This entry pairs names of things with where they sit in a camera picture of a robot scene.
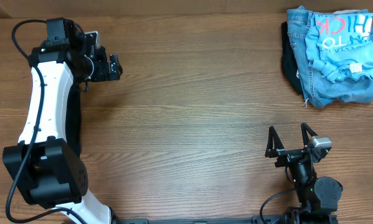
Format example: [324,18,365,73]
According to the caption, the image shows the light blue t-shirt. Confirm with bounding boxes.
[305,12,373,83]

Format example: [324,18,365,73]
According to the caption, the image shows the black garment on left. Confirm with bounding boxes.
[65,85,81,157]

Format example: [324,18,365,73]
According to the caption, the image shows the blue denim shorts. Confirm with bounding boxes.
[286,6,373,108]

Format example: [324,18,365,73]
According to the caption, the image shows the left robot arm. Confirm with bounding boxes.
[2,34,123,223]

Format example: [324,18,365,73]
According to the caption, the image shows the black garment under shorts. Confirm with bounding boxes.
[281,22,303,95]

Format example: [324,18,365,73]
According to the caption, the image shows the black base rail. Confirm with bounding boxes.
[116,213,339,224]

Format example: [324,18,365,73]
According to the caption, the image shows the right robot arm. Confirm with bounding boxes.
[259,123,343,224]

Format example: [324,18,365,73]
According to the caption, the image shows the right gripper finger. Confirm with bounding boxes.
[301,123,317,146]
[267,126,284,151]

